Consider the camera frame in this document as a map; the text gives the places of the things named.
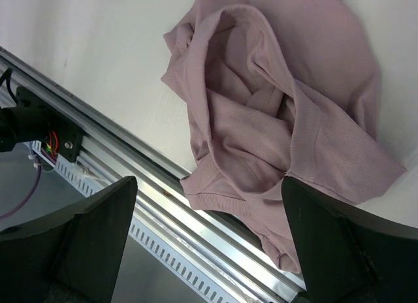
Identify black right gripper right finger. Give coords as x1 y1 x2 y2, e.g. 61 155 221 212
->
281 177 417 302

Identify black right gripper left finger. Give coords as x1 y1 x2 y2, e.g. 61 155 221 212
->
1 176 137 302

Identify mauve tank top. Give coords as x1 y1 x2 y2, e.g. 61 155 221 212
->
162 0 406 273

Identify white slotted cable duct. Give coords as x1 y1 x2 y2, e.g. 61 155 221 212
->
0 87 272 303

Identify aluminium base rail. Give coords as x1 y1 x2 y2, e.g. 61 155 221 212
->
1 50 306 302

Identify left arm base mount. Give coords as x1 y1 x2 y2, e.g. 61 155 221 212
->
1 68 84 163

